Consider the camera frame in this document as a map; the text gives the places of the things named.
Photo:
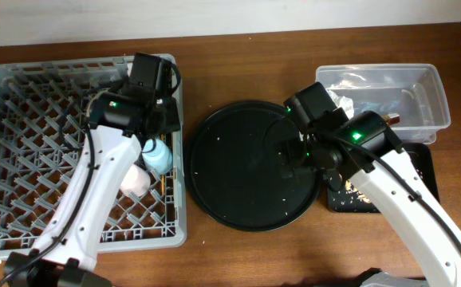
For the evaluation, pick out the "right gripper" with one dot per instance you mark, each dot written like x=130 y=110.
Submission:
x=290 y=158

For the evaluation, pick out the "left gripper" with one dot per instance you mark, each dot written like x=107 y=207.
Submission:
x=167 y=119

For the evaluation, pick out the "wooden chopstick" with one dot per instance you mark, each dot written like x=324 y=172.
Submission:
x=163 y=177

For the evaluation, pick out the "blue cup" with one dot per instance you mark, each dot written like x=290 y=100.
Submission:
x=157 y=156

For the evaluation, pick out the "food scraps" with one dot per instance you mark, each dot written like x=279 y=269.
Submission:
x=345 y=197

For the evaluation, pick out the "white napkin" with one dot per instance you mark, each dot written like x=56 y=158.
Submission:
x=343 y=102

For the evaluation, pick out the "pink cup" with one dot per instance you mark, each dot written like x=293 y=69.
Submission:
x=137 y=181

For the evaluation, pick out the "gold snack wrapper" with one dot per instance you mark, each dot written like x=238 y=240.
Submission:
x=392 y=118

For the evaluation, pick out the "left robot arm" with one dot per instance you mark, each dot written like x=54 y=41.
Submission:
x=120 y=121

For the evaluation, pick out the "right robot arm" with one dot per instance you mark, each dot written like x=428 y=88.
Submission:
x=366 y=152

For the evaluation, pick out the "grey dishwasher rack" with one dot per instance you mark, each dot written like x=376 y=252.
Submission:
x=42 y=109

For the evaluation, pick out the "black rectangular tray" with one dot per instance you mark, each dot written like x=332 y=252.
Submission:
x=420 y=156

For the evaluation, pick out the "round black tray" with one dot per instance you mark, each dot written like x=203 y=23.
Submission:
x=241 y=167

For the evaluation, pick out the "clear plastic bin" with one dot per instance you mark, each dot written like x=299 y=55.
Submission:
x=413 y=91

